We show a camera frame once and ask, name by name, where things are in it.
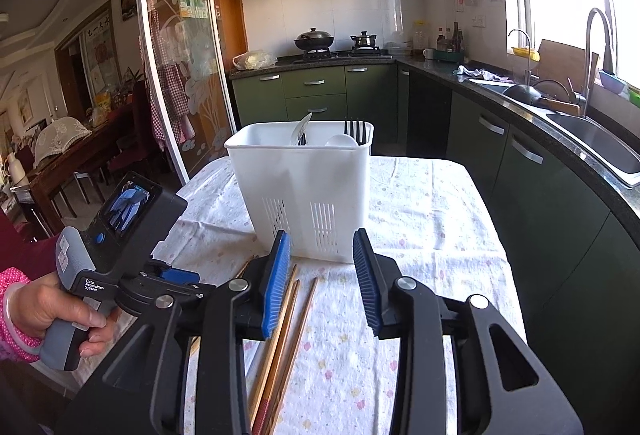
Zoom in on pink knitted sleeve forearm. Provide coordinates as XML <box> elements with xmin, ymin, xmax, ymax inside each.
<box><xmin>0</xmin><ymin>267</ymin><xmax>41</xmax><ymax>363</ymax></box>

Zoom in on green lower kitchen cabinets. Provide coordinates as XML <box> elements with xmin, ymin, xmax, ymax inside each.
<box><xmin>231</xmin><ymin>60</ymin><xmax>639</xmax><ymax>434</ymax></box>

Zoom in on person's left hand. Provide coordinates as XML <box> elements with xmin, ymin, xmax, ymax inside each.
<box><xmin>11</xmin><ymin>273</ymin><xmax>120</xmax><ymax>358</ymax></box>

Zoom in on wooden dining table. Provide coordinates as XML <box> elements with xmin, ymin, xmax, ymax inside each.
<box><xmin>14</xmin><ymin>104</ymin><xmax>134</xmax><ymax>237</ymax></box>

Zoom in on wooden chopstick left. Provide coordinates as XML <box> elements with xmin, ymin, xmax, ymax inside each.
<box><xmin>248</xmin><ymin>266</ymin><xmax>299</xmax><ymax>434</ymax></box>

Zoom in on wooden chopstick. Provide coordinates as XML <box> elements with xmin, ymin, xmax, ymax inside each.
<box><xmin>262</xmin><ymin>278</ymin><xmax>320</xmax><ymax>435</ymax></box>
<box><xmin>248</xmin><ymin>266</ymin><xmax>299</xmax><ymax>434</ymax></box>
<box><xmin>252</xmin><ymin>279</ymin><xmax>299</xmax><ymax>434</ymax></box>

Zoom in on wooden chopstick middle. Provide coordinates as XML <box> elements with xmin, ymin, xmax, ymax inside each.
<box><xmin>252</xmin><ymin>279</ymin><xmax>299</xmax><ymax>434</ymax></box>

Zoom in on wooden chopstick right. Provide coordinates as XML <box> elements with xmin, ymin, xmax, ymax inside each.
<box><xmin>262</xmin><ymin>278</ymin><xmax>320</xmax><ymax>435</ymax></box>

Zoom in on white floral tablecloth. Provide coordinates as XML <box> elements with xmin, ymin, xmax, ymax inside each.
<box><xmin>153</xmin><ymin>156</ymin><xmax>524</xmax><ymax>434</ymax></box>

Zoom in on white plastic utensil caddy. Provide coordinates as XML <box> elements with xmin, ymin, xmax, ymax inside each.
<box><xmin>224</xmin><ymin>121</ymin><xmax>374</xmax><ymax>264</ymax></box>

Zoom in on glass sliding door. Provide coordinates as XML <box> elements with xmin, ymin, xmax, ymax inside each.
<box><xmin>137</xmin><ymin>0</ymin><xmax>236</xmax><ymax>184</ymax></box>

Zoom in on plastic bag on counter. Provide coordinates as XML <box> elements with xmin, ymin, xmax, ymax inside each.
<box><xmin>232</xmin><ymin>49</ymin><xmax>278</xmax><ymax>71</ymax></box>

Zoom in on stainless steel sink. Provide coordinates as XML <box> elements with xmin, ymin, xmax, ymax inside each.
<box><xmin>546</xmin><ymin>112</ymin><xmax>640</xmax><ymax>188</ymax></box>

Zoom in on white spoon in caddy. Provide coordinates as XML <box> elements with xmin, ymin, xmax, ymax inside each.
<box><xmin>326</xmin><ymin>134</ymin><xmax>358</xmax><ymax>149</ymax></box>

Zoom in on black fork in caddy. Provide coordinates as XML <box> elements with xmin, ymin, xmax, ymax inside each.
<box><xmin>344</xmin><ymin>120</ymin><xmax>368</xmax><ymax>146</ymax></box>

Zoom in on black wok with lid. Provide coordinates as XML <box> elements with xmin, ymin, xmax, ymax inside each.
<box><xmin>294</xmin><ymin>28</ymin><xmax>334</xmax><ymax>52</ymax></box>

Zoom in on small chrome faucet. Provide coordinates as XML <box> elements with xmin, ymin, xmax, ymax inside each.
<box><xmin>506</xmin><ymin>28</ymin><xmax>532</xmax><ymax>86</ymax></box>

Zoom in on crumpled dishcloth on counter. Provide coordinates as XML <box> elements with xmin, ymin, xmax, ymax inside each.
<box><xmin>454</xmin><ymin>64</ymin><xmax>511</xmax><ymax>83</ymax></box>

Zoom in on black gas stove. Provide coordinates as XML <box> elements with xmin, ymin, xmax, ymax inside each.
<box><xmin>277</xmin><ymin>48</ymin><xmax>394</xmax><ymax>66</ymax></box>

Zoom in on wooden cutting board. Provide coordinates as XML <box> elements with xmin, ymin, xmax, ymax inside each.
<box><xmin>533</xmin><ymin>38</ymin><xmax>586</xmax><ymax>103</ymax></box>

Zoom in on small steel pot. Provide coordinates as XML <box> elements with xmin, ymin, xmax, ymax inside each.
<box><xmin>350</xmin><ymin>31</ymin><xmax>378</xmax><ymax>49</ymax></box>

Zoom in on tall chrome sink faucet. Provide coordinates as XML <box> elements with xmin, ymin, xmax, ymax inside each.
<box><xmin>580</xmin><ymin>7</ymin><xmax>615</xmax><ymax>118</ymax></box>

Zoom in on condiment bottles on counter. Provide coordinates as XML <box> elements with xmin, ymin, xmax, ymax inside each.
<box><xmin>436</xmin><ymin>21</ymin><xmax>464</xmax><ymax>54</ymax></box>

